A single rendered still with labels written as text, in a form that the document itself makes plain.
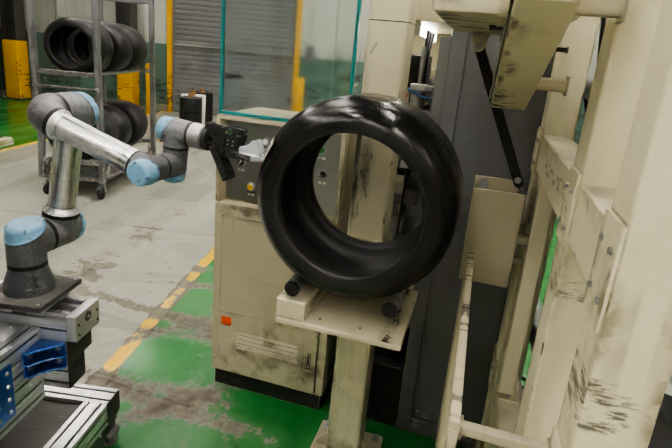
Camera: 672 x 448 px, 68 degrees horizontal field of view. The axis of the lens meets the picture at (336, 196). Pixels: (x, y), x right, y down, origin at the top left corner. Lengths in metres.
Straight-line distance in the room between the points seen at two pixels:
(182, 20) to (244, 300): 9.57
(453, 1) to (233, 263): 1.58
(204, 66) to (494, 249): 10.07
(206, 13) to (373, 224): 9.84
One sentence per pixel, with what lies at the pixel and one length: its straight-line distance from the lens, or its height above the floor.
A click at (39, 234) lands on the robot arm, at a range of 1.84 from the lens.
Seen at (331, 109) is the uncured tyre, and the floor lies 1.41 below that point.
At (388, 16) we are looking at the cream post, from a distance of 1.62.
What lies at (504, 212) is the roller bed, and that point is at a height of 1.14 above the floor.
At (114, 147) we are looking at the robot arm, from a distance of 1.55.
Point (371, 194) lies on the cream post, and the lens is 1.67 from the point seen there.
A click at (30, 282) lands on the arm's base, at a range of 1.89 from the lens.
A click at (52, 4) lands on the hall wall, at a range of 12.83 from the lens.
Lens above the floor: 1.55
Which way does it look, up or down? 16 degrees down
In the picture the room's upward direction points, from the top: 5 degrees clockwise
